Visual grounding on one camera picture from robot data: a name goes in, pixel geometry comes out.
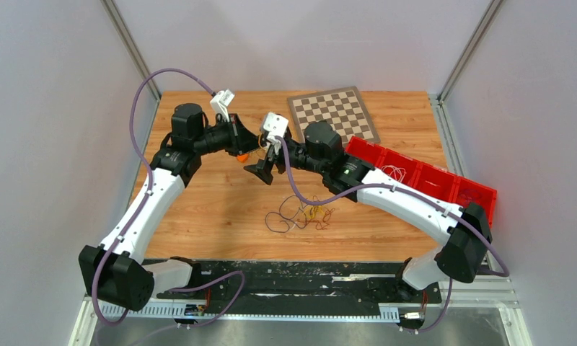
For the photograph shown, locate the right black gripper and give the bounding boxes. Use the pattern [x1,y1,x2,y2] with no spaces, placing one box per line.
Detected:
[246,133,327,183]

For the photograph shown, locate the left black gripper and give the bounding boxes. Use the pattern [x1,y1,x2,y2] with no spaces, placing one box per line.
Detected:
[193,114,268,158]

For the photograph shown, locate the coloured thin cables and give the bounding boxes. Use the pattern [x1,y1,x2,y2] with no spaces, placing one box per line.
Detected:
[264,193,338,235]

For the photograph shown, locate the dark purple thin wire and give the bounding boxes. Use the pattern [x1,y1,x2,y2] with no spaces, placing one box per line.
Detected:
[458,187,485,204]

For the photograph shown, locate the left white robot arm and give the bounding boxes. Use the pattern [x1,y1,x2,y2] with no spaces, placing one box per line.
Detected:
[79,103,259,311]

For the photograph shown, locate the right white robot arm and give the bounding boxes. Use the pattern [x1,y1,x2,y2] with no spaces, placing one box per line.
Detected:
[245,112,492,301]

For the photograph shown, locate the wooden chessboard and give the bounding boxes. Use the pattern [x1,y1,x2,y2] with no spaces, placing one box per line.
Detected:
[287,86,381,146]

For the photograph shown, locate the red compartment tray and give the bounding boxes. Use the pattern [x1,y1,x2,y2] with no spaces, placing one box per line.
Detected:
[345,137,497,225]

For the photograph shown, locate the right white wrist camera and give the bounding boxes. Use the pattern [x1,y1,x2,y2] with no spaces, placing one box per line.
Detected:
[260,112,289,154]

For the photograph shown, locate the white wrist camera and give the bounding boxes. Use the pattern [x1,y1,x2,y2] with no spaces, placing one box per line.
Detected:
[210,89,235,122]
[260,112,289,154]

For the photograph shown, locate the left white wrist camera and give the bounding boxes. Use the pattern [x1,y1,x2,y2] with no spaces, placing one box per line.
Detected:
[210,89,235,122]

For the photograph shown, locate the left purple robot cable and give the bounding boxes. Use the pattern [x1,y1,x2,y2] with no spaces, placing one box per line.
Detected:
[91,67,247,329]

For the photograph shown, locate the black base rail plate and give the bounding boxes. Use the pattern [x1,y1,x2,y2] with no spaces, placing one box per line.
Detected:
[157,260,442,317]

